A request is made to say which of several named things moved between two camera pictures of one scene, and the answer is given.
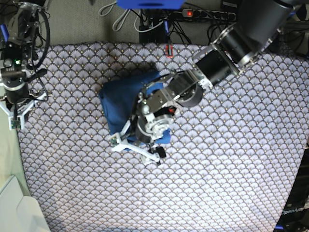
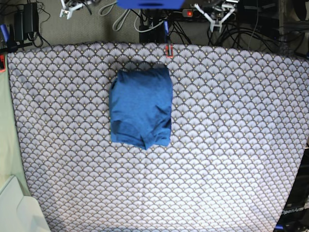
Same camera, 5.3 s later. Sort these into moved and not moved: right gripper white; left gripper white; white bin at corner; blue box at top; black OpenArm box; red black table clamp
Moved: right gripper white; left gripper white
Not moved: red black table clamp; blue box at top; black OpenArm box; white bin at corner
